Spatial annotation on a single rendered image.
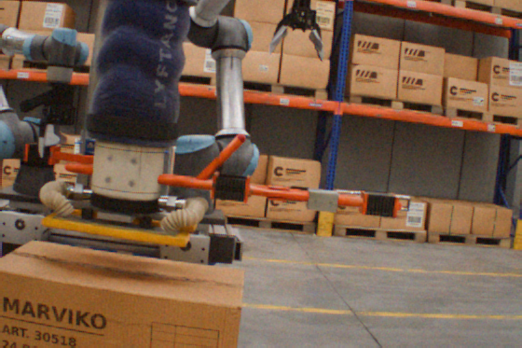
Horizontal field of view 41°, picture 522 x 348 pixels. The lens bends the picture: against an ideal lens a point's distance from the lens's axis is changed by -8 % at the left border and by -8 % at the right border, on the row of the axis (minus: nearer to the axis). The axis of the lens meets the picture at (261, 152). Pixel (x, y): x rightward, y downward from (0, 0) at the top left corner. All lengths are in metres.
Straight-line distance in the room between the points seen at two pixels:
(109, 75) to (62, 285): 0.49
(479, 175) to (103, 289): 9.66
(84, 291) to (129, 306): 0.11
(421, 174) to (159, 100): 9.16
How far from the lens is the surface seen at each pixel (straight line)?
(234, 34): 2.43
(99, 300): 1.65
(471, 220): 9.73
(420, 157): 10.70
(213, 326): 1.63
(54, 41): 2.08
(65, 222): 1.70
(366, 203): 1.76
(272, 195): 1.74
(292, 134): 10.28
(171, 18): 1.71
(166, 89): 1.72
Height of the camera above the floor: 1.35
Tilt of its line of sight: 3 degrees down
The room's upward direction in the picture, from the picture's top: 6 degrees clockwise
